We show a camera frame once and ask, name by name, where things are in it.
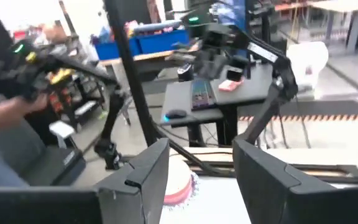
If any black computer desk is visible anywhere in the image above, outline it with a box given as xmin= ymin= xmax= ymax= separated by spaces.
xmin=160 ymin=62 xmax=275 ymax=147

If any black hazard-striped floor mat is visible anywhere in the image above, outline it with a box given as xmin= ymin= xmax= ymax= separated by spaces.
xmin=237 ymin=99 xmax=358 ymax=123

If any black box with white label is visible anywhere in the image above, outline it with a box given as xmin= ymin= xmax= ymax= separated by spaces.
xmin=23 ymin=146 xmax=87 ymax=187

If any small black device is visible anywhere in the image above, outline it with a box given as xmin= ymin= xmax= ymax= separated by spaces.
xmin=227 ymin=68 xmax=245 ymax=82

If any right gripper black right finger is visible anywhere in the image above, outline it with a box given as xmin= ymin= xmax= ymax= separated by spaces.
xmin=233 ymin=139 xmax=358 ymax=224

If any pink bowl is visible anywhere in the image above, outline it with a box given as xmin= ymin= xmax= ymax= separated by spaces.
xmin=163 ymin=182 xmax=196 ymax=207

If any blue storage bin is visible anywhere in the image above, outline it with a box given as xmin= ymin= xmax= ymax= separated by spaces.
xmin=137 ymin=29 xmax=191 ymax=55
xmin=94 ymin=39 xmax=142 ymax=62

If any backlit keyboard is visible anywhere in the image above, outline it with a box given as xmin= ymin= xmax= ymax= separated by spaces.
xmin=190 ymin=79 xmax=217 ymax=111

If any blue patterned paper plate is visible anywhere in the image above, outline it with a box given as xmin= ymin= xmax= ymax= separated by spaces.
xmin=163 ymin=172 xmax=200 ymax=211

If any white stool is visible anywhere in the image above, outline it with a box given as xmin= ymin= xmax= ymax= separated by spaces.
xmin=48 ymin=120 xmax=76 ymax=149

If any black computer mouse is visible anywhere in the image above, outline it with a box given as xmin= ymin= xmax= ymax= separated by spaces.
xmin=165 ymin=108 xmax=188 ymax=121

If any person's forearm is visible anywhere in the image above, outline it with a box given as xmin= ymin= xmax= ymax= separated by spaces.
xmin=0 ymin=96 xmax=24 ymax=131

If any white chair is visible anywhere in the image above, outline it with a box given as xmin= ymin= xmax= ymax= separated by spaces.
xmin=286 ymin=41 xmax=329 ymax=91

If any white table with grey legs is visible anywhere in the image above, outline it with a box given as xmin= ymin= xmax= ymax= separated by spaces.
xmin=309 ymin=0 xmax=358 ymax=54

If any wooden workbench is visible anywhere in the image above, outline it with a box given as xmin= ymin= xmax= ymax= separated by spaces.
xmin=99 ymin=49 xmax=180 ymax=74

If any pink and white box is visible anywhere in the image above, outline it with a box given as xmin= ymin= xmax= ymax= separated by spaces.
xmin=218 ymin=79 xmax=245 ymax=93

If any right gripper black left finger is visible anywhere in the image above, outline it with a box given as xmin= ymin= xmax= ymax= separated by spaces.
xmin=95 ymin=138 xmax=170 ymax=224

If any black metal table frame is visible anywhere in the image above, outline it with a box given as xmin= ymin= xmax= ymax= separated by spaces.
xmin=104 ymin=0 xmax=358 ymax=184

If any black and white cup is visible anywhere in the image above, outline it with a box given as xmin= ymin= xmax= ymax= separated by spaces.
xmin=177 ymin=63 xmax=195 ymax=82

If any cluttered tool cart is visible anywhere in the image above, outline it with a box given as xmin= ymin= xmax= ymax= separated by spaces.
xmin=42 ymin=68 xmax=107 ymax=127

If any person's hand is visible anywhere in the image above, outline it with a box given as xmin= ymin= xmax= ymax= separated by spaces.
xmin=20 ymin=93 xmax=48 ymax=114

